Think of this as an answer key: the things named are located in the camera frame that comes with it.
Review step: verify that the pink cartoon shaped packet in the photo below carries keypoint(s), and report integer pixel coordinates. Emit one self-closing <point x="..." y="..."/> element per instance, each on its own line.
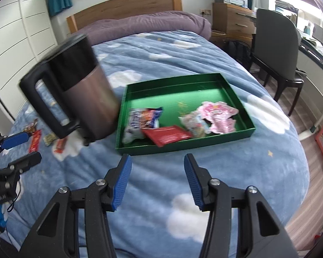
<point x="220" y="115"/>

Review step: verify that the small green candy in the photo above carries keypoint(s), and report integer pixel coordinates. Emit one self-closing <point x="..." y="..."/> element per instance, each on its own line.
<point x="49" y="139"/>

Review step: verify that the wooden headboard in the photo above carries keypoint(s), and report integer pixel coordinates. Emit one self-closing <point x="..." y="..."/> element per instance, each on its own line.
<point x="123" y="6"/>

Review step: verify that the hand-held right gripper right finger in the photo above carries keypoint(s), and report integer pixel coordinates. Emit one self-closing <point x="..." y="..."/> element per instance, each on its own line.
<point x="195" y="185"/>

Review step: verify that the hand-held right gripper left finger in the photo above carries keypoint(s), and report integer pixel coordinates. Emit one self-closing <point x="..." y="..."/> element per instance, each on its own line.
<point x="121" y="185"/>

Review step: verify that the grey chair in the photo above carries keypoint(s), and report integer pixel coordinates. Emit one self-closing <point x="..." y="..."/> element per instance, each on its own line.
<point x="274" y="45"/>

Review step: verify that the green shallow box tray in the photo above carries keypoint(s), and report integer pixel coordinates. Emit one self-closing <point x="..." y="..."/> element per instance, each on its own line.
<point x="172" y="96"/>

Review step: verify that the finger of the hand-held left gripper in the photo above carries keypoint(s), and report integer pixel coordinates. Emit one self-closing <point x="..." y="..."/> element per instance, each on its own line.
<point x="27" y="161"/>
<point x="16" y="139"/>

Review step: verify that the purple pillow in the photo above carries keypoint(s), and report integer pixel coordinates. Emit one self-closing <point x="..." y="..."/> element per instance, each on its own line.
<point x="150" y="24"/>

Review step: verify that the black and bronze electric kettle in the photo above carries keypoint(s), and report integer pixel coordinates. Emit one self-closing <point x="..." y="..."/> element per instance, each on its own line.
<point x="83" y="96"/>

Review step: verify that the blue and white snack packet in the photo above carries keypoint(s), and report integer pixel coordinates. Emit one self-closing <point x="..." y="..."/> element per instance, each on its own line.
<point x="142" y="121"/>

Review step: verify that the long red snack packet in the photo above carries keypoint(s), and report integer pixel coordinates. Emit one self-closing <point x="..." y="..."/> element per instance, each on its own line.
<point x="35" y="141"/>

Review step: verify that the wooden drawer cabinet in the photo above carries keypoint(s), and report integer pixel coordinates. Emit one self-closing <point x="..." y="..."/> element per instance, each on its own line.
<point x="231" y="18"/>

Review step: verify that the small red candy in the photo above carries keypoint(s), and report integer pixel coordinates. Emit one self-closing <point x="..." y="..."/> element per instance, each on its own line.
<point x="60" y="145"/>

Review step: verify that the dark red sachet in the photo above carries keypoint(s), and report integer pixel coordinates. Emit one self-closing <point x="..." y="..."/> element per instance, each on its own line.
<point x="167" y="135"/>

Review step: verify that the white wardrobe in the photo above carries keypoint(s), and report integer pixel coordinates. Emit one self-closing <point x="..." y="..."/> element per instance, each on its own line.
<point x="16" y="32"/>

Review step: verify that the brown snack packet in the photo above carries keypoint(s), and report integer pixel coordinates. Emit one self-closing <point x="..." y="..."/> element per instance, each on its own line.
<point x="31" y="126"/>

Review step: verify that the clear pastel candy packet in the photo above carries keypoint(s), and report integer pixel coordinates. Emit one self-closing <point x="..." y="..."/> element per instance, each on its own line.
<point x="195" y="125"/>

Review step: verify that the black backpack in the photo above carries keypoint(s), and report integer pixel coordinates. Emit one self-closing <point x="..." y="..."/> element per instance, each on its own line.
<point x="238" y="53"/>

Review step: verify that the white desk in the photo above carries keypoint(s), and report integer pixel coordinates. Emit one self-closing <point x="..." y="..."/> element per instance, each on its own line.
<point x="317" y="56"/>

